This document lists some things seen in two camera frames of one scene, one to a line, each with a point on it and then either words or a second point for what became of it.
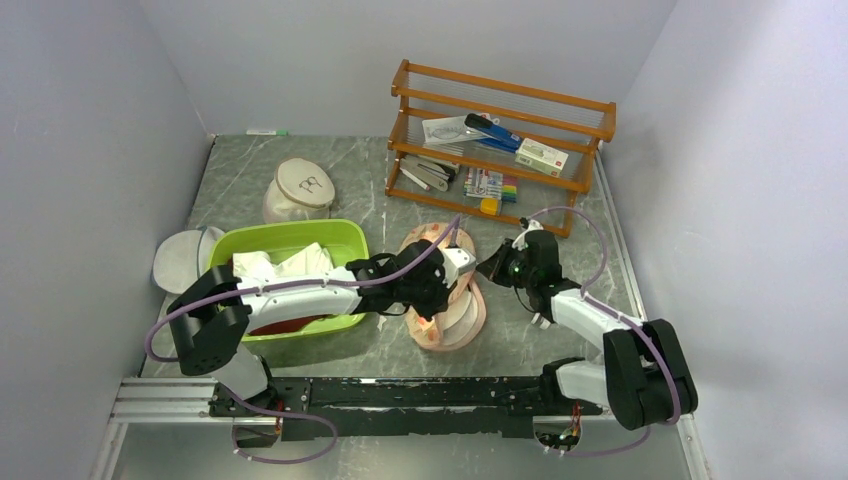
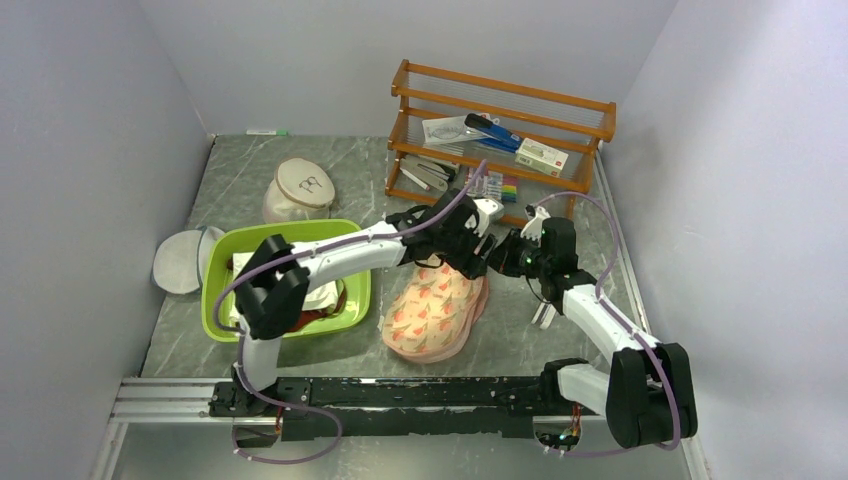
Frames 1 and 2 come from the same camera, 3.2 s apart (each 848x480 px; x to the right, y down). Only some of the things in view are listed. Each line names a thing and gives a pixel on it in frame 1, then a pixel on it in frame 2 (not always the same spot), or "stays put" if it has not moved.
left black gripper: [441, 300] to [471, 265]
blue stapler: [498, 137] stays put
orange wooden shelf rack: [491, 150] stays put
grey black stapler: [434, 172] stays put
